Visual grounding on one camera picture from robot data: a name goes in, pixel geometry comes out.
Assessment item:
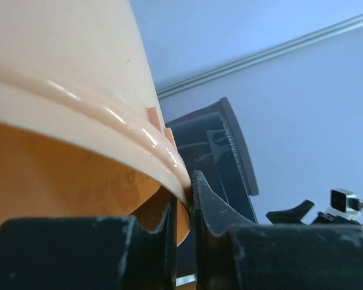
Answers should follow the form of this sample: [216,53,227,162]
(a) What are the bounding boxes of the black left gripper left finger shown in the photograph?
[0,198,177,289]

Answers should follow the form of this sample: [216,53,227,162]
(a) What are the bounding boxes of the grey mesh bin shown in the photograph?
[167,97,259,222]

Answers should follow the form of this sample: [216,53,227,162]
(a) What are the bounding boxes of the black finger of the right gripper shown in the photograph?
[266,199,315,224]

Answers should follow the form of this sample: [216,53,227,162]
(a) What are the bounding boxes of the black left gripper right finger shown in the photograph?
[192,171,363,289]

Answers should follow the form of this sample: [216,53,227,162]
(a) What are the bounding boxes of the peach plastic bucket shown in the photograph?
[0,1,191,244]

